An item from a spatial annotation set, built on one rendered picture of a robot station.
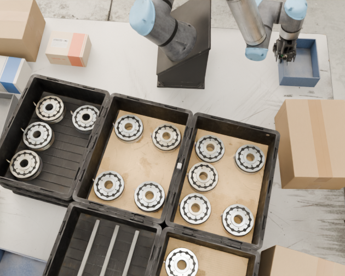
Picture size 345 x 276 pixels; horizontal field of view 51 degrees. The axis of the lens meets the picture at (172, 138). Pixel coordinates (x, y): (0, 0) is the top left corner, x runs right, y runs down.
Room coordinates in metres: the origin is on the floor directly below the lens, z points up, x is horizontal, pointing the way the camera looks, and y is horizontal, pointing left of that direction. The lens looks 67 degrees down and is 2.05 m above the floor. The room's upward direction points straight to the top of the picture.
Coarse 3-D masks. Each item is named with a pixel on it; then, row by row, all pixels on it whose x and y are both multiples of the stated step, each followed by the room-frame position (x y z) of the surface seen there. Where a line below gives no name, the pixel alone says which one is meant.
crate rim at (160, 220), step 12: (120, 96) 0.62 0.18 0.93; (132, 96) 0.63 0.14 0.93; (108, 108) 0.58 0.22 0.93; (168, 108) 0.58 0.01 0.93; (180, 108) 0.58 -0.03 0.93; (96, 132) 0.49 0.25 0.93; (96, 144) 0.45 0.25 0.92; (180, 156) 0.40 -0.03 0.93; (84, 168) 0.36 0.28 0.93; (168, 192) 0.28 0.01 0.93; (96, 204) 0.25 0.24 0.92; (168, 204) 0.25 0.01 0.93; (132, 216) 0.21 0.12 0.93; (144, 216) 0.21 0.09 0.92
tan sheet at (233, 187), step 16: (224, 144) 0.49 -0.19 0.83; (240, 144) 0.49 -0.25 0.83; (256, 144) 0.49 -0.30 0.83; (192, 160) 0.42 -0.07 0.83; (224, 160) 0.42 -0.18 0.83; (224, 176) 0.37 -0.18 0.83; (240, 176) 0.37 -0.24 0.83; (256, 176) 0.37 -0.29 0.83; (192, 192) 0.31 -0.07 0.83; (224, 192) 0.31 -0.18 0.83; (240, 192) 0.31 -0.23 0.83; (256, 192) 0.31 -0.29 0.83; (192, 208) 0.26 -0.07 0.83; (224, 208) 0.26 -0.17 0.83; (256, 208) 0.26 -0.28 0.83; (208, 224) 0.20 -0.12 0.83; (240, 240) 0.15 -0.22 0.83
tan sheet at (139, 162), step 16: (128, 112) 0.61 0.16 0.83; (128, 128) 0.55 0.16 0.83; (144, 128) 0.55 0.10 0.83; (112, 144) 0.49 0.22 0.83; (128, 144) 0.49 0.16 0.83; (144, 144) 0.49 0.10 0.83; (112, 160) 0.42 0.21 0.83; (128, 160) 0.42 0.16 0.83; (144, 160) 0.42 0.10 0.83; (160, 160) 0.42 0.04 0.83; (96, 176) 0.36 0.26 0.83; (128, 176) 0.37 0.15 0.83; (144, 176) 0.37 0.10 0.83; (160, 176) 0.37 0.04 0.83; (128, 192) 0.31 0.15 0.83; (128, 208) 0.25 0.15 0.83
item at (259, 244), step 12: (192, 120) 0.53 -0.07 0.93; (216, 120) 0.54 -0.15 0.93; (228, 120) 0.53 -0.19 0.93; (192, 132) 0.49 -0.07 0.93; (264, 132) 0.49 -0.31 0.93; (276, 132) 0.49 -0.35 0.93; (276, 144) 0.45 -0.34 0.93; (276, 156) 0.41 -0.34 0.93; (180, 180) 0.32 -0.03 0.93; (264, 204) 0.25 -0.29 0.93; (168, 216) 0.21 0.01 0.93; (264, 216) 0.21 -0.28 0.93; (180, 228) 0.17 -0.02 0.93; (192, 228) 0.17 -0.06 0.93; (264, 228) 0.17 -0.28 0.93; (228, 240) 0.14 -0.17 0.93
